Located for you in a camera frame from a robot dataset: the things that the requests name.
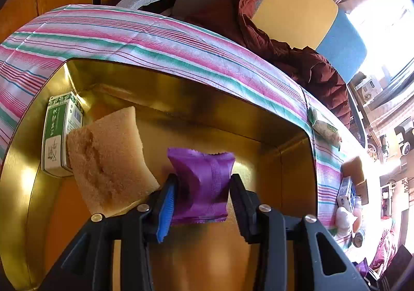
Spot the maroon jacket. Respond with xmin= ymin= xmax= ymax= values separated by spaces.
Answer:
xmin=184 ymin=0 xmax=353 ymax=130

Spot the yellow cushion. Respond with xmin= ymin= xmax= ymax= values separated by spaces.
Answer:
xmin=252 ymin=0 xmax=338 ymax=50

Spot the tan sponge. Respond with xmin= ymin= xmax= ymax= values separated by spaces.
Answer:
xmin=66 ymin=106 xmax=160 ymax=218

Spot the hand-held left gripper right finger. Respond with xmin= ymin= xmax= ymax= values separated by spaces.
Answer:
xmin=228 ymin=174 xmax=371 ymax=291

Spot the gold metal tin box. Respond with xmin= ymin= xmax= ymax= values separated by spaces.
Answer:
xmin=0 ymin=58 xmax=319 ymax=291

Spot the blue cushion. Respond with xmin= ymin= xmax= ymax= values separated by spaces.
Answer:
xmin=315 ymin=8 xmax=367 ymax=85

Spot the brown cardboard piece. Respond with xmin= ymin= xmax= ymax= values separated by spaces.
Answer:
xmin=342 ymin=156 xmax=366 ymax=185

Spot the purple snack packet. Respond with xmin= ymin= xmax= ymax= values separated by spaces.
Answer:
xmin=354 ymin=259 xmax=369 ymax=279
xmin=167 ymin=148 xmax=235 ymax=225

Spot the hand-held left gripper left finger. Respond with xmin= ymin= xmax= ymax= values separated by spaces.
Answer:
xmin=39 ymin=173 xmax=178 ymax=291

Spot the green and white snack packet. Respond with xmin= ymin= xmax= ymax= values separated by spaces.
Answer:
xmin=309 ymin=107 xmax=342 ymax=149

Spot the blue tissue pack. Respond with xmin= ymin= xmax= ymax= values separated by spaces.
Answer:
xmin=336 ymin=177 xmax=356 ymax=209

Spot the striped pink green tablecloth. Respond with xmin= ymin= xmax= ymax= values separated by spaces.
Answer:
xmin=0 ymin=4 xmax=356 ymax=249

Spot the white cardboard box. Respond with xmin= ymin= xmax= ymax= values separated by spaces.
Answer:
xmin=356 ymin=76 xmax=380 ymax=104

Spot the small round can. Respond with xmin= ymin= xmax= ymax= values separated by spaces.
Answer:
xmin=352 ymin=228 xmax=366 ymax=248

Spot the green and white small carton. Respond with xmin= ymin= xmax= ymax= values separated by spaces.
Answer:
xmin=41 ymin=91 xmax=85 ymax=178

